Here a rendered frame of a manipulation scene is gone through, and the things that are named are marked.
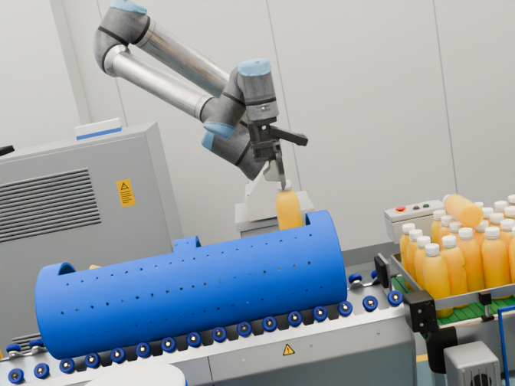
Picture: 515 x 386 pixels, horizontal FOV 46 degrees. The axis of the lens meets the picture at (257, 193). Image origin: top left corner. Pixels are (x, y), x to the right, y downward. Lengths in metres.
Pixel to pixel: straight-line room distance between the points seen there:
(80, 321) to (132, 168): 1.58
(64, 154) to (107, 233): 0.48
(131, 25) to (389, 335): 1.31
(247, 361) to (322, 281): 0.32
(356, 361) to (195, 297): 0.52
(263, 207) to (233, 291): 0.70
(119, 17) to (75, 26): 2.40
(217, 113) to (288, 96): 2.65
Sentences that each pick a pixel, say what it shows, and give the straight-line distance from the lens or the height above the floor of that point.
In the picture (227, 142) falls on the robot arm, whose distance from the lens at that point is 2.44.
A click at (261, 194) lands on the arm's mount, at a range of 2.36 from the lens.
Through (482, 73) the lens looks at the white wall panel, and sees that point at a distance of 4.78.
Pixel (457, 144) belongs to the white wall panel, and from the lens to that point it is 4.77.
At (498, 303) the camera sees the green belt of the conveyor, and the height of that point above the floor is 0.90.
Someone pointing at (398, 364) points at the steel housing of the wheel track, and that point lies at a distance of 1.94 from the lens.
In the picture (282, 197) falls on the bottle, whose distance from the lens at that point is 1.79.
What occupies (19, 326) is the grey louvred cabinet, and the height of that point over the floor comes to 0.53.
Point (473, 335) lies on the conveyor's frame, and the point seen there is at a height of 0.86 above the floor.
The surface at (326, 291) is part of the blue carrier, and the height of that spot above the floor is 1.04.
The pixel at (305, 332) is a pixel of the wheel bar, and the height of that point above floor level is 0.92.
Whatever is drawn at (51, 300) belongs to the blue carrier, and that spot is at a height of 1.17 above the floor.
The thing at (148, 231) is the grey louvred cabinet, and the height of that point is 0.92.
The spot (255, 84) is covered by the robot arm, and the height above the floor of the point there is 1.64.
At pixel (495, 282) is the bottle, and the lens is 1.92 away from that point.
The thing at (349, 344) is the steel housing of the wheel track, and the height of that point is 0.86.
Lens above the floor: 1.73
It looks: 13 degrees down
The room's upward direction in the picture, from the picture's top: 11 degrees counter-clockwise
